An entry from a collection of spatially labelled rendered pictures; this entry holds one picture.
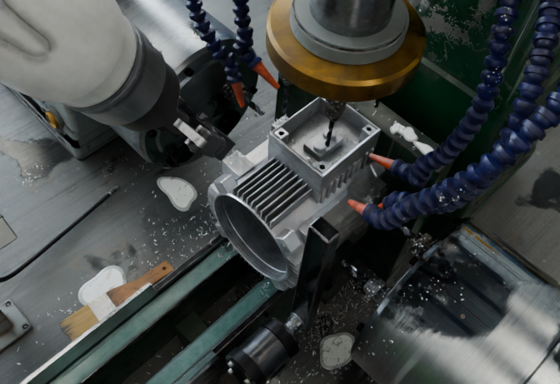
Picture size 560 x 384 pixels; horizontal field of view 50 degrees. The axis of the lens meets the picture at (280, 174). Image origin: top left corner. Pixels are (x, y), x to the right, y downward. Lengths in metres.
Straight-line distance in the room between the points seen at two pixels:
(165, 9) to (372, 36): 0.41
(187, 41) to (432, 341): 0.53
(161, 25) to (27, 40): 0.53
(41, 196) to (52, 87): 0.77
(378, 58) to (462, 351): 0.33
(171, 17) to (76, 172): 0.42
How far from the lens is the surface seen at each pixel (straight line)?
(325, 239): 0.62
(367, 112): 0.87
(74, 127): 1.18
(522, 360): 0.73
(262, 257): 0.95
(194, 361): 0.91
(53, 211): 1.20
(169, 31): 0.93
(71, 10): 0.44
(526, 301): 0.75
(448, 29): 0.87
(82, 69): 0.46
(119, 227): 1.15
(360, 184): 0.87
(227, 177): 0.84
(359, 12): 0.63
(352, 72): 0.64
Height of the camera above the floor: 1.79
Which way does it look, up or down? 55 degrees down
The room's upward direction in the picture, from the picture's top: 6 degrees clockwise
